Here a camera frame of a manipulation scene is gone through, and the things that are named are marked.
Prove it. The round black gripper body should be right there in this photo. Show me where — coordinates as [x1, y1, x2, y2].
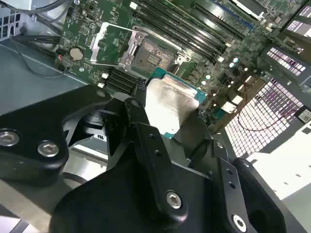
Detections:
[52, 165, 231, 233]

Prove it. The metal CPU socket cover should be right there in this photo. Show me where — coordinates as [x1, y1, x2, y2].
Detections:
[89, 21, 143, 68]

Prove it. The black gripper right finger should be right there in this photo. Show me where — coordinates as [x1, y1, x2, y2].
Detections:
[174, 118, 288, 233]

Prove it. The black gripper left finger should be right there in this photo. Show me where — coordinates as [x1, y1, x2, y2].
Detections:
[0, 84, 189, 223]

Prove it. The silver topped CPU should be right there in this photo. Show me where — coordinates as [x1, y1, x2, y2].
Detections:
[145, 67, 208, 141]

